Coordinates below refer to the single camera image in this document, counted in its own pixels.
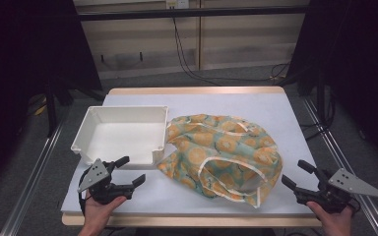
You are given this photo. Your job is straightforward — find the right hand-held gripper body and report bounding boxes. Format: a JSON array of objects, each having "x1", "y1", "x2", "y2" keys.
[{"x1": 294, "y1": 167, "x2": 378, "y2": 214}]

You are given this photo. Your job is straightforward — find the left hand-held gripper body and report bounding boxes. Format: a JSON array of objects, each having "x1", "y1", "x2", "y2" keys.
[{"x1": 77, "y1": 158, "x2": 134, "y2": 206}]

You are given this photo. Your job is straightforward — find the white plastic bin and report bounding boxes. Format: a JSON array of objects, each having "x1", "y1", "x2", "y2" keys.
[{"x1": 70, "y1": 104, "x2": 169, "y2": 170}]

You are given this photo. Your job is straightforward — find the person's left hand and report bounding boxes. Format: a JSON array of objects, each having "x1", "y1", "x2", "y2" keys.
[{"x1": 81, "y1": 191, "x2": 128, "y2": 232}]

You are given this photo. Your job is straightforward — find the person's right hand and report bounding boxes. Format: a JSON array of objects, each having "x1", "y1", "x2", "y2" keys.
[{"x1": 306, "y1": 201, "x2": 355, "y2": 236}]

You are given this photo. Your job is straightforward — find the black metal stand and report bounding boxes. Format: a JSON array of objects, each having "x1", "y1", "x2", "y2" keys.
[{"x1": 43, "y1": 82, "x2": 75, "y2": 138}]

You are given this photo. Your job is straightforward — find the yellow black tape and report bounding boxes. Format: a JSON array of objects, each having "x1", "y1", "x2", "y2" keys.
[{"x1": 29, "y1": 94, "x2": 48, "y2": 116}]

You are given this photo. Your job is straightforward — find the black curtain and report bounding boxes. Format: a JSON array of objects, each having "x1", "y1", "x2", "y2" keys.
[
  {"x1": 0, "y1": 0, "x2": 103, "y2": 198},
  {"x1": 284, "y1": 0, "x2": 378, "y2": 173}
]

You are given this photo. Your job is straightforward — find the black metal crossbar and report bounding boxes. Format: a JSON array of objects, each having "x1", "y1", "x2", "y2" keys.
[{"x1": 78, "y1": 5, "x2": 310, "y2": 22}]

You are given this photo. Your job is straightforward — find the aluminium floor rail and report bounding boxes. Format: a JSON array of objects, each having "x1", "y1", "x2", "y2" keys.
[
  {"x1": 0, "y1": 119, "x2": 65, "y2": 236},
  {"x1": 302, "y1": 97, "x2": 378, "y2": 236}
]

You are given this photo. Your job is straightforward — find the black floor cables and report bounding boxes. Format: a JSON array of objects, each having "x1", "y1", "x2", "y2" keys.
[{"x1": 298, "y1": 92, "x2": 338, "y2": 142}]

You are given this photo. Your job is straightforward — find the black wall cable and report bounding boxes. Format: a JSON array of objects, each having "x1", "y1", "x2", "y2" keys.
[
  {"x1": 172, "y1": 16, "x2": 291, "y2": 83},
  {"x1": 171, "y1": 8, "x2": 289, "y2": 87}
]

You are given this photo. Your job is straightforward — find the white wall socket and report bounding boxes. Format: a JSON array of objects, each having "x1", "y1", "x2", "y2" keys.
[{"x1": 165, "y1": 0, "x2": 190, "y2": 10}]

